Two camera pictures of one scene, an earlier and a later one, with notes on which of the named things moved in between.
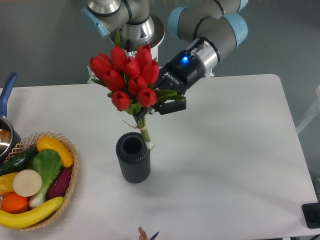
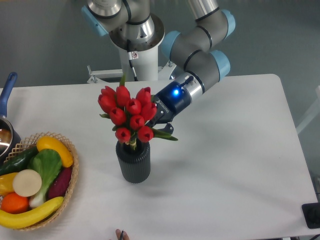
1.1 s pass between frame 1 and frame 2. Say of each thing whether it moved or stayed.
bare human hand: moved
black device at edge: stayed
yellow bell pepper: stayed
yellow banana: stayed
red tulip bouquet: moved
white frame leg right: stayed
